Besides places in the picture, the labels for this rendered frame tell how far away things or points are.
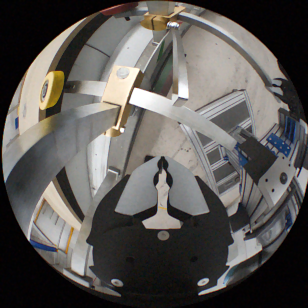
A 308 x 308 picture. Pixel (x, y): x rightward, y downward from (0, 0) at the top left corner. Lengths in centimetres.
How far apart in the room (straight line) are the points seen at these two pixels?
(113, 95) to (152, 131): 90
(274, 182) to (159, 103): 31
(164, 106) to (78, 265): 41
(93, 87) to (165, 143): 97
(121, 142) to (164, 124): 73
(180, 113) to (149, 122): 86
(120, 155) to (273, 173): 48
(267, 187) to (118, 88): 35
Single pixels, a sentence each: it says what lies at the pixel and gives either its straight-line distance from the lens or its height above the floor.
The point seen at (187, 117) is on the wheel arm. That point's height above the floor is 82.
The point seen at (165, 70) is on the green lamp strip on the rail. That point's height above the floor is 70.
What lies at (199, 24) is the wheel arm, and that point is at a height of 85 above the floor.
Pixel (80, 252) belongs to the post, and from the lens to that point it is 30.
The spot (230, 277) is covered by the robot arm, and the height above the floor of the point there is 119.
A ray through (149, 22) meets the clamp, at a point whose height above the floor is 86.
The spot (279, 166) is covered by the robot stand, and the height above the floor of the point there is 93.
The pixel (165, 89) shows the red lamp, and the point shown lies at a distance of 30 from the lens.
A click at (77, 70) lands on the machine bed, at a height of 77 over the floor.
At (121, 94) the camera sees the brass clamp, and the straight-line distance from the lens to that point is 18.
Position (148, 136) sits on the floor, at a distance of 107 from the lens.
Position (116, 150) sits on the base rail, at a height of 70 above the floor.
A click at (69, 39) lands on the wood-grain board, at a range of 32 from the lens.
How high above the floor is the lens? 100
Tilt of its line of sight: 60 degrees down
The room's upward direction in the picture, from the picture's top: 175 degrees counter-clockwise
